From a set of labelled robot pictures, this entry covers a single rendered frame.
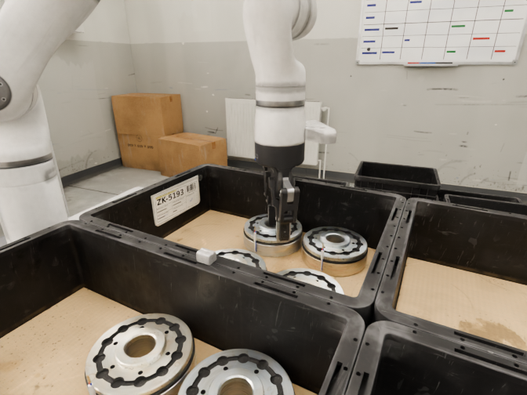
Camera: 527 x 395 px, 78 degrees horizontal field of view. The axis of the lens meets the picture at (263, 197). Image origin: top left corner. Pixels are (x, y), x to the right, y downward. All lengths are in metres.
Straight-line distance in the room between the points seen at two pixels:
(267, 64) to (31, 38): 0.33
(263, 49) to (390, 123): 2.87
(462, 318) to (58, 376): 0.47
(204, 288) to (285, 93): 0.26
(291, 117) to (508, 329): 0.37
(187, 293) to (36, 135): 0.40
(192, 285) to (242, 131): 3.19
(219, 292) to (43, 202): 0.39
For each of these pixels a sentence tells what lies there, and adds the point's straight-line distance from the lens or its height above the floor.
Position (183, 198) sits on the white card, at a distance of 0.64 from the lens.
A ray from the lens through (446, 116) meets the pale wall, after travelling 3.28.
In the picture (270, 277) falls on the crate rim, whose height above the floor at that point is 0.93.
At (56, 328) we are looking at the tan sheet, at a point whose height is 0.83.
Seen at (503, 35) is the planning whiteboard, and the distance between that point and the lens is 3.29.
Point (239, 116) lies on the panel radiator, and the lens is 3.51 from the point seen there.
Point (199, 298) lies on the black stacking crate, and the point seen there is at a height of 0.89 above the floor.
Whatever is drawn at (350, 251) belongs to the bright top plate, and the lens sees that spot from 0.52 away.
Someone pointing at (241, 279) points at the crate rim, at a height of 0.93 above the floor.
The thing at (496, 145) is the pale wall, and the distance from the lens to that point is 3.39.
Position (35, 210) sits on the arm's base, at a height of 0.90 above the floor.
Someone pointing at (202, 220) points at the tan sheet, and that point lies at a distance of 0.68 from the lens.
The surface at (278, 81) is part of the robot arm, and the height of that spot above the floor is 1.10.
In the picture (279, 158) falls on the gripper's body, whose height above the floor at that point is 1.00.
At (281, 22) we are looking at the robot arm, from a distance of 0.43.
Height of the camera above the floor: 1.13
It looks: 22 degrees down
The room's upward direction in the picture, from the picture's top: straight up
